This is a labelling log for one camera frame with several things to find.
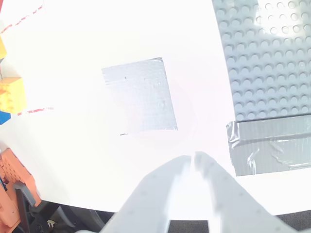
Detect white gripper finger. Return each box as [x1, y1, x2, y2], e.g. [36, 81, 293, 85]
[97, 154, 192, 233]
[194, 151, 292, 233]

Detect shiny silver tape strip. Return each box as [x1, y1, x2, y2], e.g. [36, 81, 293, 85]
[225, 114, 311, 177]

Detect silver tape square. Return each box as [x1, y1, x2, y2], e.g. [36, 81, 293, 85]
[101, 57, 179, 133]

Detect grey lego baseplate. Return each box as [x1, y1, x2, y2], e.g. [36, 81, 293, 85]
[212, 0, 311, 122]

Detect orange printed robot part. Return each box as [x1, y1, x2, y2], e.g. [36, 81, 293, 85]
[0, 147, 41, 230]

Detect blue block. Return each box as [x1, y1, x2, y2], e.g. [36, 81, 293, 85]
[0, 110, 12, 126]

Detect yellow block orange stains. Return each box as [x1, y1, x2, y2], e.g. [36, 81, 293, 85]
[0, 77, 27, 114]

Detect grey clamp handle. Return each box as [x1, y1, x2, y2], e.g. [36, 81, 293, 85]
[12, 181, 45, 233]

